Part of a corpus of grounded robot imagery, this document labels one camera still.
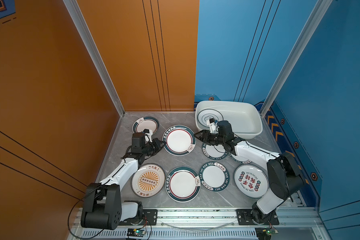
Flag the green circuit board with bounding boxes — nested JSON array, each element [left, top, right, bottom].
[[126, 229, 148, 240], [255, 228, 279, 240]]

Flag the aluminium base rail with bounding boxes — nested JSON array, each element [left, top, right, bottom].
[[70, 206, 323, 229]]

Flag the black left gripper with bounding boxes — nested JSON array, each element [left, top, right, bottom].
[[141, 138, 166, 158]]

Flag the white plastic bin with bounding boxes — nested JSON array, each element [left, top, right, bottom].
[[195, 101, 263, 140]]

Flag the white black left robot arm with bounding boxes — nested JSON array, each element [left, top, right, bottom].
[[81, 132, 166, 230]]

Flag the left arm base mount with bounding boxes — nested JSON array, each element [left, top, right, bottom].
[[119, 209, 158, 226]]

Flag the large green red rim plate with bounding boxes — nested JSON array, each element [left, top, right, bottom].
[[163, 125, 196, 156]]

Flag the green lettered rim plate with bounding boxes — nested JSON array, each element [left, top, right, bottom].
[[229, 153, 252, 165], [199, 161, 230, 192], [202, 143, 228, 161]]

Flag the aluminium corner post left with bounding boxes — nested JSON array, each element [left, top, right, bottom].
[[63, 0, 125, 117]]

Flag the green circuit board left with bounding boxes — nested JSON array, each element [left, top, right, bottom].
[[126, 229, 148, 240]]

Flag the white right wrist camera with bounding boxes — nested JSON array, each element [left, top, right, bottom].
[[207, 118, 218, 134]]

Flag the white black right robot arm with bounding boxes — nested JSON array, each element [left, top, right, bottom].
[[194, 119, 306, 225]]

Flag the white plate red characters right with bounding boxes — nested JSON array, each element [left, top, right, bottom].
[[234, 165, 269, 199]]

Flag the orange sunburst plate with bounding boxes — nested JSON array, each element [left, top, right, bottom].
[[131, 164, 166, 198]]

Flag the small green red rim plate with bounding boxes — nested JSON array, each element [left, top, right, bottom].
[[132, 116, 160, 134]]

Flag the aluminium corner post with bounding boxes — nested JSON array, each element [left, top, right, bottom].
[[260, 0, 333, 118], [63, 0, 125, 117]]

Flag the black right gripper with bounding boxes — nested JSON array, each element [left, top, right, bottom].
[[193, 130, 226, 146]]

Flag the green circuit board right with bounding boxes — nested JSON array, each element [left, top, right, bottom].
[[255, 228, 279, 240]]

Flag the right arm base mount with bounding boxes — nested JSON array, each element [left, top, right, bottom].
[[236, 209, 280, 226]]

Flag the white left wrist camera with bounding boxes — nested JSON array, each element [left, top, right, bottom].
[[143, 129, 153, 143]]

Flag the front green red rim plate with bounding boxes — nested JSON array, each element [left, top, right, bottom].
[[165, 166, 201, 203]]

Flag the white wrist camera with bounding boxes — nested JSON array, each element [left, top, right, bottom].
[[207, 118, 218, 134], [143, 129, 153, 143]]

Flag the white plate thin green rings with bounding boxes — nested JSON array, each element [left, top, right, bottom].
[[197, 108, 224, 127]]

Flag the aluminium corner post right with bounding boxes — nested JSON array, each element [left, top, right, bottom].
[[260, 0, 333, 118]]

